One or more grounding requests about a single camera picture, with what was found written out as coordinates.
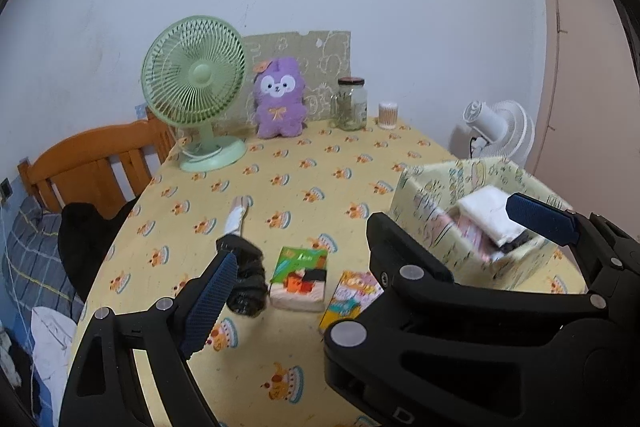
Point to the white towel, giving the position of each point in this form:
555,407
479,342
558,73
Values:
485,207

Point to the blue plaid pillow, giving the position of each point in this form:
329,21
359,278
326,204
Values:
35,257

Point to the dark grey socks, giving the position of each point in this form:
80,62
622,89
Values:
247,282

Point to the black clothing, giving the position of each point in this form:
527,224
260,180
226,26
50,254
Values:
85,237

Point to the green desk fan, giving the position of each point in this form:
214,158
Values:
200,74

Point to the dark clothing pile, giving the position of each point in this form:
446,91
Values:
22,362

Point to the wooden bed headboard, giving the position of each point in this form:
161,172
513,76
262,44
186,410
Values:
85,152

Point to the pink cartoon tissue packet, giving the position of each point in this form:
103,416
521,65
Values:
350,297

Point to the green tissue packet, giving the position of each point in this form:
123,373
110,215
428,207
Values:
300,279

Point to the white cloth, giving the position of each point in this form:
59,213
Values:
50,342

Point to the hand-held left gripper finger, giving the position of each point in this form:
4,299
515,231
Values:
210,302

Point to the yellow printed tablecloth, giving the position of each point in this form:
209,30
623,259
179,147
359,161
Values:
325,172

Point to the purple plush toy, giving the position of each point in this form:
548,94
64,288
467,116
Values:
280,112

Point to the cotton swab container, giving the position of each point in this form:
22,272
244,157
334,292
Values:
388,117

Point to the printed cardboard panel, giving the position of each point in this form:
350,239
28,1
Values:
325,52

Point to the white standing fan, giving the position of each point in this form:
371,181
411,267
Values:
505,127

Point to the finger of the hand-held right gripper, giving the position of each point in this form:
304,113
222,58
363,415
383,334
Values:
542,219
425,307

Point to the glass jar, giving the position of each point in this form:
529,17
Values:
350,107

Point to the peach door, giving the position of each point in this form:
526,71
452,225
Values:
575,57

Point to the yellow printed storage box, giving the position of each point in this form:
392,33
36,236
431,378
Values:
425,202

